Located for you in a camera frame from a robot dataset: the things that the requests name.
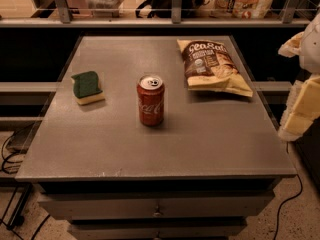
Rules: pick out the top drawer knob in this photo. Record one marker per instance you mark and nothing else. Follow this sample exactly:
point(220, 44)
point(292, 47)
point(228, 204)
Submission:
point(157, 212)

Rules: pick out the grey cabinet with drawers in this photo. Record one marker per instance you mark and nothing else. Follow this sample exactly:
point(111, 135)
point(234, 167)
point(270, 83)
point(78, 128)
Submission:
point(212, 163)

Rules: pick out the green yellow sponge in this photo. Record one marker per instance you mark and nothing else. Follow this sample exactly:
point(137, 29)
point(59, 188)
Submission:
point(86, 88)

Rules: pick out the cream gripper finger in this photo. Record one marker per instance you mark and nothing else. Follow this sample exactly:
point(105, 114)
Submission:
point(292, 47)
point(302, 109)

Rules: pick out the metal railing frame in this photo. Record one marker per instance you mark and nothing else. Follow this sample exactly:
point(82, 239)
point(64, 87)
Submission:
point(75, 13)

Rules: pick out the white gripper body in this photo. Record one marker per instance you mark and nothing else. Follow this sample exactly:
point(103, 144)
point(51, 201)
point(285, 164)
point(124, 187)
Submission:
point(310, 52)

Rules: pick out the clear plastic container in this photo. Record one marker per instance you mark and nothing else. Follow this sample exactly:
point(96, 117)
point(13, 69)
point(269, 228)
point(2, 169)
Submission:
point(104, 8)

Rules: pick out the red coke can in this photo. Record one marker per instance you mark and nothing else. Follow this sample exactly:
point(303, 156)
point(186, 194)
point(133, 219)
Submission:
point(150, 91)

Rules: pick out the sea salt chip bag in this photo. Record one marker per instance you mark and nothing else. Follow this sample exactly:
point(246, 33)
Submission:
point(208, 67)

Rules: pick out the black bag behind glass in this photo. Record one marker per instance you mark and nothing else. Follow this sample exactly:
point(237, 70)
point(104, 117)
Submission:
point(165, 8)

